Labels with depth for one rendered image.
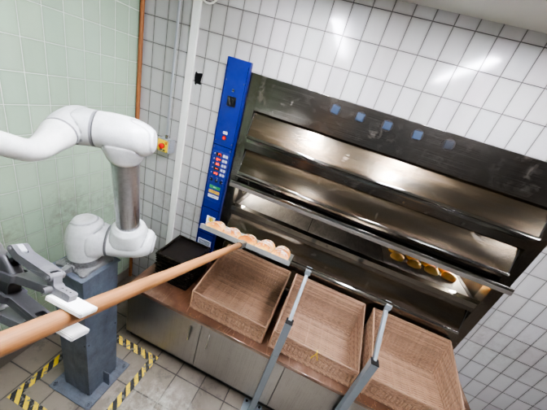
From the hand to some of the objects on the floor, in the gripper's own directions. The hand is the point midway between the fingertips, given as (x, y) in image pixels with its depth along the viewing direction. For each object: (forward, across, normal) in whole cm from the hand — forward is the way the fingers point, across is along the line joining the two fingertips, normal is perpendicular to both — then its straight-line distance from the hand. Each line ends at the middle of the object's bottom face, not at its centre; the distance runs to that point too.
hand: (67, 314), depth 40 cm
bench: (+48, +107, -171) cm, 207 cm away
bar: (+31, +115, -152) cm, 193 cm away
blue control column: (-46, +59, -283) cm, 293 cm away
